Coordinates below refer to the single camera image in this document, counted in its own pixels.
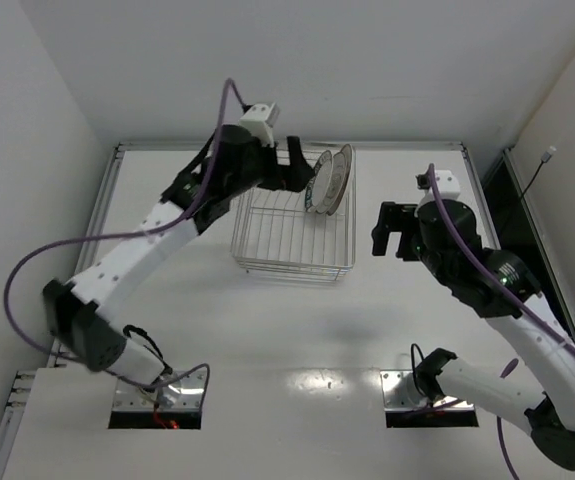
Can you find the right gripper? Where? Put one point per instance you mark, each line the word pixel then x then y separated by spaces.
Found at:
pixel 397 228

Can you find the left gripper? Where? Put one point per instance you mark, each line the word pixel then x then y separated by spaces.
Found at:
pixel 283 166

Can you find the teal rimmed plate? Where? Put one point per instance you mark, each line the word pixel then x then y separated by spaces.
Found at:
pixel 317 187

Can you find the orange sunburst plate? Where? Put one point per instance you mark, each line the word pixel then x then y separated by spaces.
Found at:
pixel 348 153

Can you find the black rimmed white plate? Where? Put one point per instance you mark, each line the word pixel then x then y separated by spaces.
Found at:
pixel 330 203

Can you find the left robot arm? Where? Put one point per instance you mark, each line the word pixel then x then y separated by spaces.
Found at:
pixel 80 311

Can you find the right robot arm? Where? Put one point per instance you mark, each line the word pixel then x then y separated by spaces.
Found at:
pixel 498 286

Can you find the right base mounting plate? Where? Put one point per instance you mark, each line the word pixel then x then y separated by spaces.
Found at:
pixel 401 396

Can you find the base mounting plate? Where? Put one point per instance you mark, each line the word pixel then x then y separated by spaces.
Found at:
pixel 182 396
pixel 401 396

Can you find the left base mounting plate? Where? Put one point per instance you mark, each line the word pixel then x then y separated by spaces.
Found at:
pixel 182 396

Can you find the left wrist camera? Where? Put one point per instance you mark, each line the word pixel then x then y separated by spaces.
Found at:
pixel 259 120

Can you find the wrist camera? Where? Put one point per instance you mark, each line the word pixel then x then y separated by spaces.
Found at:
pixel 259 120
pixel 447 184

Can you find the wire dish rack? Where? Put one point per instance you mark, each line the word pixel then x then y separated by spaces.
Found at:
pixel 274 234

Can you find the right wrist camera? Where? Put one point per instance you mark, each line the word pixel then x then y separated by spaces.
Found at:
pixel 447 184

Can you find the black wall cable white plug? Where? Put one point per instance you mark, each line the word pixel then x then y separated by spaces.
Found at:
pixel 544 159

